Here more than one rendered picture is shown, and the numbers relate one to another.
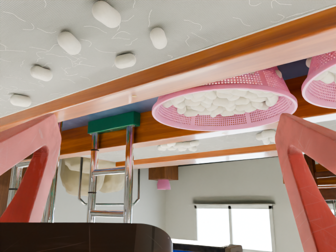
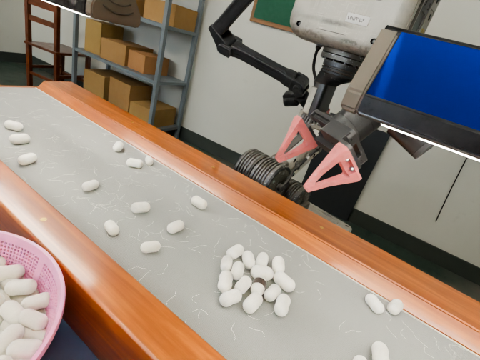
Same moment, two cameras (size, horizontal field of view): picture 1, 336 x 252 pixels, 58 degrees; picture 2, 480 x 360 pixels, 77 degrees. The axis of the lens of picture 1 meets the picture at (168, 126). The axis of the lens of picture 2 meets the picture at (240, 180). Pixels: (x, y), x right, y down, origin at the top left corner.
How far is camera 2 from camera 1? 55 cm
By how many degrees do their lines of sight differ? 107
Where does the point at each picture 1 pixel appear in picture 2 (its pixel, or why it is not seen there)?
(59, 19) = (158, 212)
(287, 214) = not seen: outside the picture
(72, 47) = (143, 205)
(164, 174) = not seen: outside the picture
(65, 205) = not seen: outside the picture
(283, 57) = (148, 326)
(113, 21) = (176, 226)
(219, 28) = (159, 285)
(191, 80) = (86, 261)
